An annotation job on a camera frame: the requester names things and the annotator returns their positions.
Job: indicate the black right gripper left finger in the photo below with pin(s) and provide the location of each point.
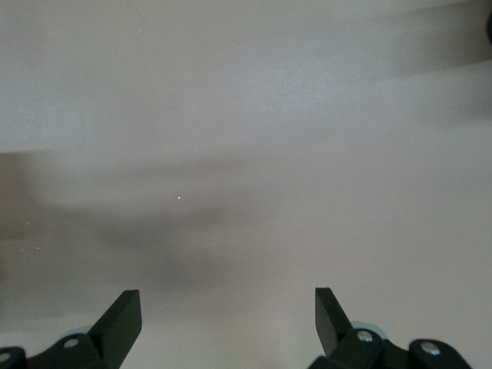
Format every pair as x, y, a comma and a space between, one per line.
115, 330

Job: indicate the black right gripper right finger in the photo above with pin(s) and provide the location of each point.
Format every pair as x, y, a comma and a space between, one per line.
330, 326

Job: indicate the black round knob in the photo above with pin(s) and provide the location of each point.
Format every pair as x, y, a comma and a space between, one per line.
489, 27

